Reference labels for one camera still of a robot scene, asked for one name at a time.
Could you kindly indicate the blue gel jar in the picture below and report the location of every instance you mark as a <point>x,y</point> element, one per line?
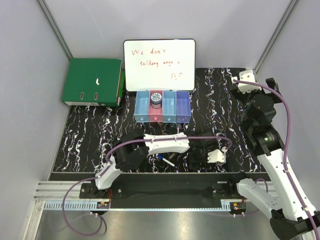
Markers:
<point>156,98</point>

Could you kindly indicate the light blue bin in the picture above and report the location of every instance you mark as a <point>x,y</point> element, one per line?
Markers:
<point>142,103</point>
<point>169,108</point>

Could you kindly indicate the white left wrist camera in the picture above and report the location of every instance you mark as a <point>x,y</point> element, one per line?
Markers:
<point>216,157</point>

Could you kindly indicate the white pen blue cap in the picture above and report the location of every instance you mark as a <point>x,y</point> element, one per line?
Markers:
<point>159,156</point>

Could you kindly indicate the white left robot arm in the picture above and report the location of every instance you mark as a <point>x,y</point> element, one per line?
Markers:
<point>128,155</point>

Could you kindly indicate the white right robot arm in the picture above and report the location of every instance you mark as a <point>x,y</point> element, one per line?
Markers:
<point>291,214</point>

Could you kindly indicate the green ring binder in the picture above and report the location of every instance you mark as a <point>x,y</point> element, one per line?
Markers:
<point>94,82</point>

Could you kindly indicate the pink bin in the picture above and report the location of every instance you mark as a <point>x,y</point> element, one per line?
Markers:
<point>155,112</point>

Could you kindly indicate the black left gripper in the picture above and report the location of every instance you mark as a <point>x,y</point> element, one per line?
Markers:
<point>195,164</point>

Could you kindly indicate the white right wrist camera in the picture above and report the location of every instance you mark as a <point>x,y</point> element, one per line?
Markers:
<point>246,76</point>

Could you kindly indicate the white dry-erase board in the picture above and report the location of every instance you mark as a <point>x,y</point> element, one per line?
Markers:
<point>159,64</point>

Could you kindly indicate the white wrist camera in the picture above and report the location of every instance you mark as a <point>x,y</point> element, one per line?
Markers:
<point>246,76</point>
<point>216,157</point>

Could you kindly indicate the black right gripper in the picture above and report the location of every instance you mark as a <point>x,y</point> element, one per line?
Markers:
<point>245,94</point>

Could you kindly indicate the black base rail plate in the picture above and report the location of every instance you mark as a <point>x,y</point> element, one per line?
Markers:
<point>167,190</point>

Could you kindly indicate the purple bin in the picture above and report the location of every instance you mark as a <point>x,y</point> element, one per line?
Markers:
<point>183,107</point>

